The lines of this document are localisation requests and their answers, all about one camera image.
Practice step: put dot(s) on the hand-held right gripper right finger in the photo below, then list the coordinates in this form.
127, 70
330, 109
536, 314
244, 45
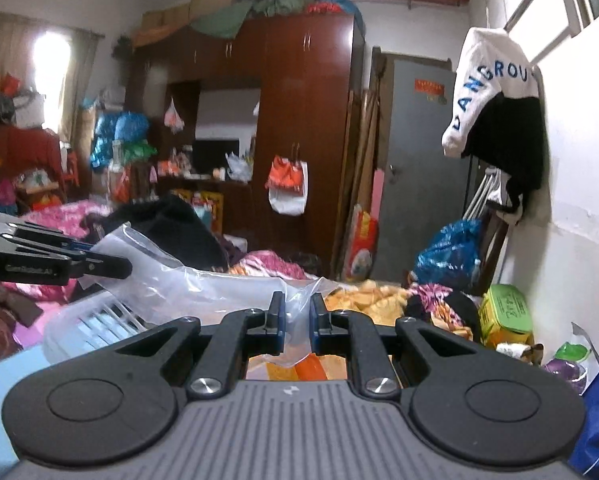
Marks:
314, 330

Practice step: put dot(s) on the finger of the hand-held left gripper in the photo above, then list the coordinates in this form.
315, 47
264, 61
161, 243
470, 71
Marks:
54, 240
104, 267

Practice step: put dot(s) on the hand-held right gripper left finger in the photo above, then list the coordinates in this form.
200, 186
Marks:
279, 330

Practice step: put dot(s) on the white plastic basket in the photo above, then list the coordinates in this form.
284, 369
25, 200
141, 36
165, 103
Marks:
94, 320

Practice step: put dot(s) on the clear plastic bag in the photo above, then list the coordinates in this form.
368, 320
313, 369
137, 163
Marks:
204, 290

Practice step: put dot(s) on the pink floral blanket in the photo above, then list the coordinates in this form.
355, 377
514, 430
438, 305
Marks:
64, 217

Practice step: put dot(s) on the yellow orange blanket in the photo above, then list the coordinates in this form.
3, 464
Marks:
364, 297

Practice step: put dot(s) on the black clothes pile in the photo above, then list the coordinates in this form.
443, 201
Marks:
174, 230

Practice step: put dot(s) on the colourful printed sack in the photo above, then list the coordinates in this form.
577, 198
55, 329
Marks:
363, 245

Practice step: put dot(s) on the pink board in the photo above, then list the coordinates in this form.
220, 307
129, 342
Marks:
378, 200

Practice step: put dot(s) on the orange and white plastic bag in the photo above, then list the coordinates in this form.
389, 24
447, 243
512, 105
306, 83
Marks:
287, 185

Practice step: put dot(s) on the black television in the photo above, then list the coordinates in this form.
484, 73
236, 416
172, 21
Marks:
212, 156

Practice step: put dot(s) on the blue plastic bag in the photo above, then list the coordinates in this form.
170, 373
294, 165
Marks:
452, 255

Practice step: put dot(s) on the small white hanging bag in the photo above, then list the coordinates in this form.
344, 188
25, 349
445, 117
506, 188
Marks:
173, 117

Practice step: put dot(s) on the beige curtain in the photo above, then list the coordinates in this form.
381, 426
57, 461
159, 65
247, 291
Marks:
84, 75

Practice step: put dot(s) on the white crumpled plastic bag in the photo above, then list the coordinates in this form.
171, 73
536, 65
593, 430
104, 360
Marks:
239, 166

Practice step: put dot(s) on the wooden boards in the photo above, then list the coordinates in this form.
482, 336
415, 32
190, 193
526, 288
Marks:
362, 160

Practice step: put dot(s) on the green box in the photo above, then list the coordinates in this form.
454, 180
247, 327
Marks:
504, 315

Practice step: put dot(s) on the grey door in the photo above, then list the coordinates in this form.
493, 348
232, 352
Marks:
419, 170

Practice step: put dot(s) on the brown wooden wardrobe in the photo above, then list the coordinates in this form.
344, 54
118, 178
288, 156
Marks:
304, 110

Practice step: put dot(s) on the white and black garment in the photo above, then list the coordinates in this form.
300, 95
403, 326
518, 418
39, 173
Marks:
507, 205

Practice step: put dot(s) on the green purple printed packet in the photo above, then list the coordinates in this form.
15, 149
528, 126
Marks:
569, 365

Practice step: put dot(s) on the red door sticker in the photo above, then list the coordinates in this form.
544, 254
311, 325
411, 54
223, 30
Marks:
429, 87

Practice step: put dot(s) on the black hanging garment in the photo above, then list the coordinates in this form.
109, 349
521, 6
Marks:
514, 150

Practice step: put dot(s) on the green cloth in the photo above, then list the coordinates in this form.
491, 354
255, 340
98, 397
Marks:
229, 17

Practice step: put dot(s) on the cardboard box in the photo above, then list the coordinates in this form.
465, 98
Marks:
204, 0

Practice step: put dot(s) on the blue shopping bag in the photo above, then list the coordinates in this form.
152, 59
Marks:
597, 425

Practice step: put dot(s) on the white sweatshirt with blue lettering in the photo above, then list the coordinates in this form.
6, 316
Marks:
484, 75

